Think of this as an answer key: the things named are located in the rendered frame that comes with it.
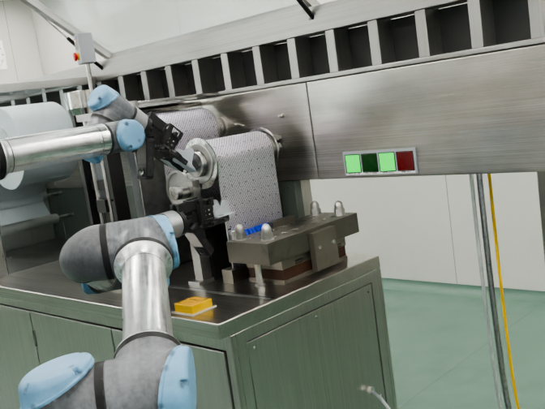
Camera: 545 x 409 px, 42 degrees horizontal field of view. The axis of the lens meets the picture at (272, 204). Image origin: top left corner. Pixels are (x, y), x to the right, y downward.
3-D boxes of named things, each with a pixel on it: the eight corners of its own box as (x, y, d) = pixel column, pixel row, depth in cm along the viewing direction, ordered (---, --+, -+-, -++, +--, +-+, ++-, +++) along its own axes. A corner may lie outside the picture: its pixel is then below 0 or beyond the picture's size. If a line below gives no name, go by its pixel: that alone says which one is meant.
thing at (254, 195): (227, 241, 205) (217, 178, 202) (282, 223, 222) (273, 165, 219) (229, 241, 205) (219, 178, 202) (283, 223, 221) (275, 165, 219)
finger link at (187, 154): (207, 156, 203) (182, 139, 198) (199, 174, 201) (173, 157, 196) (200, 157, 205) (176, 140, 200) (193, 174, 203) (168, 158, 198)
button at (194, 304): (174, 312, 183) (173, 303, 182) (195, 304, 188) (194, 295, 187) (192, 315, 178) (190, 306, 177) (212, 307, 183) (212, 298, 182)
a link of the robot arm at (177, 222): (174, 241, 186) (156, 240, 192) (187, 237, 189) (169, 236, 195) (169, 213, 185) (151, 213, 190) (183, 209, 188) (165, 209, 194)
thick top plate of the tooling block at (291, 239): (229, 262, 200) (225, 241, 199) (319, 230, 228) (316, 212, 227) (269, 265, 188) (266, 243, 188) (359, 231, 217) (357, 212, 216)
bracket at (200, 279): (187, 286, 209) (170, 183, 205) (203, 279, 214) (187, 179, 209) (198, 287, 206) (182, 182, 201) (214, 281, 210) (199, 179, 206)
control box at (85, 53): (73, 66, 242) (67, 36, 241) (92, 63, 245) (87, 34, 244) (77, 63, 236) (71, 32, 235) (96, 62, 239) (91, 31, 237)
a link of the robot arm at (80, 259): (47, 286, 138) (87, 304, 186) (105, 276, 140) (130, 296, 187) (40, 228, 141) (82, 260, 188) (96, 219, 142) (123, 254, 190)
